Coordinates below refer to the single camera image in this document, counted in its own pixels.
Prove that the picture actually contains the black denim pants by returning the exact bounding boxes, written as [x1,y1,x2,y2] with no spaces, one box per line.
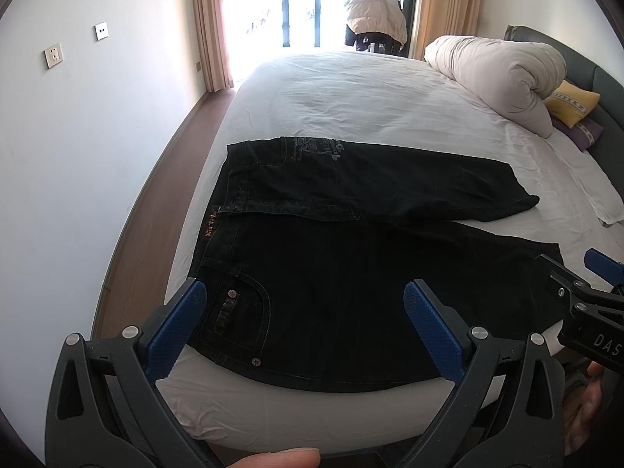
[188,137,560,393]

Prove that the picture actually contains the beige curtain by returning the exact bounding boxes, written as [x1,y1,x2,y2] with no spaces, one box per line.
[409,0,481,60]
[193,0,233,93]

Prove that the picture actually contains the white wall socket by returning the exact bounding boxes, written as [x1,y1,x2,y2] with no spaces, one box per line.
[43,43,64,70]

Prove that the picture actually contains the yellow pillow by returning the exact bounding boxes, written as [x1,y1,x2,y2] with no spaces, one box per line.
[544,80,601,129]

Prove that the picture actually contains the left beige curtain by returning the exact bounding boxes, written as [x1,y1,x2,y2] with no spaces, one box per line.
[193,0,233,93]

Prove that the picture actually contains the white bed with sheet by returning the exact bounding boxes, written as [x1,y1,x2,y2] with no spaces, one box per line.
[158,53,623,453]

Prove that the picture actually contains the dark green headboard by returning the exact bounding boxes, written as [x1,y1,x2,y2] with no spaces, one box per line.
[505,25,624,195]

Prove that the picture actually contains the right hand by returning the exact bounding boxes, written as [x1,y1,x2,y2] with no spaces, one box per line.
[565,361,604,455]

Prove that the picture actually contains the white puffer jacket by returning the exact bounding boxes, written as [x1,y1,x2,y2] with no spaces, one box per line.
[346,0,407,46]

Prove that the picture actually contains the white pillow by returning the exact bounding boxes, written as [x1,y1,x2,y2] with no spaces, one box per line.
[546,128,623,226]

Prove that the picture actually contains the left hand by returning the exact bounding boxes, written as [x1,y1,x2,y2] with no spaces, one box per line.
[229,448,321,468]

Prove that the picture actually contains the purple pillow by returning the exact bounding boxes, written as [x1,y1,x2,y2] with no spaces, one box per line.
[551,116,604,152]

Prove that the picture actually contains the rolled white duvet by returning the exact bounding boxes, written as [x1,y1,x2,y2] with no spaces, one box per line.
[424,35,567,138]

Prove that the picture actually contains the right beige curtain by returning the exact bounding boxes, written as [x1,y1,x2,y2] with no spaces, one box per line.
[409,0,481,60]

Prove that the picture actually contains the dark clothes under jacket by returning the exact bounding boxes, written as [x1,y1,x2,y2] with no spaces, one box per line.
[345,27,402,56]

